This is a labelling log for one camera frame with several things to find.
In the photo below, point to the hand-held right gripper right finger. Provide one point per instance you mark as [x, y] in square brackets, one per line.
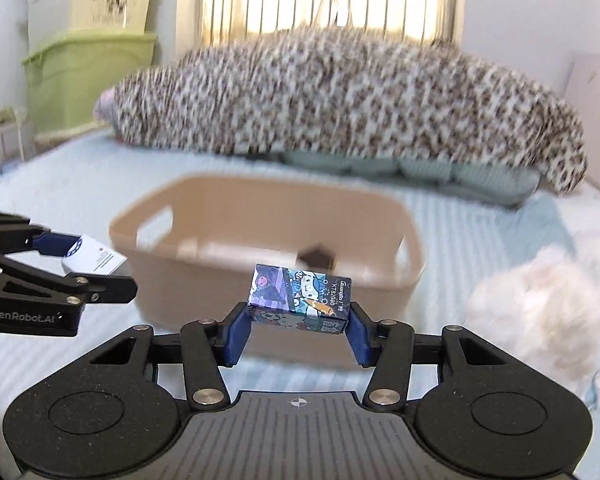
[358, 340]

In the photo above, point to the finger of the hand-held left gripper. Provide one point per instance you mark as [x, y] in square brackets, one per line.
[55, 245]
[100, 290]

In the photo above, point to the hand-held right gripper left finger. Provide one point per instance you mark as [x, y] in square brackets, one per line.
[237, 337]

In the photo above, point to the white card box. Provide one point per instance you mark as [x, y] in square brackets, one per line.
[99, 259]

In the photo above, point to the small cartoon printed box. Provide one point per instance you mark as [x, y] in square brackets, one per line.
[300, 295]

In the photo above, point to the beige plastic basket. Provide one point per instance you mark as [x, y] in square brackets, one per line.
[190, 280]

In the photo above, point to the light blue bed sheet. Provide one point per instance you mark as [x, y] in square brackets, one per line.
[70, 185]

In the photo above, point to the small dark object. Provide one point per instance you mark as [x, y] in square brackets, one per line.
[317, 256]

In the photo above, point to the pink pillow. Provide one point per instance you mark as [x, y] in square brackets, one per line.
[104, 105]

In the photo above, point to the green plastic storage box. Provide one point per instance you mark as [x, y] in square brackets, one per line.
[85, 80]

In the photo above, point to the white fluffy plush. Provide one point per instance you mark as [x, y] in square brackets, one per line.
[535, 310]

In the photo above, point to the light green pillow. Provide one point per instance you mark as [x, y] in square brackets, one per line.
[430, 172]

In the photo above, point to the cream plastic storage box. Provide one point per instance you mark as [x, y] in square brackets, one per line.
[90, 5]

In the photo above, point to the leopard print blanket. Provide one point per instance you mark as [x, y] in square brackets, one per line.
[330, 95]

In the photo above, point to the window railing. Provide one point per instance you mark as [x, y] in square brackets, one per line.
[305, 5]

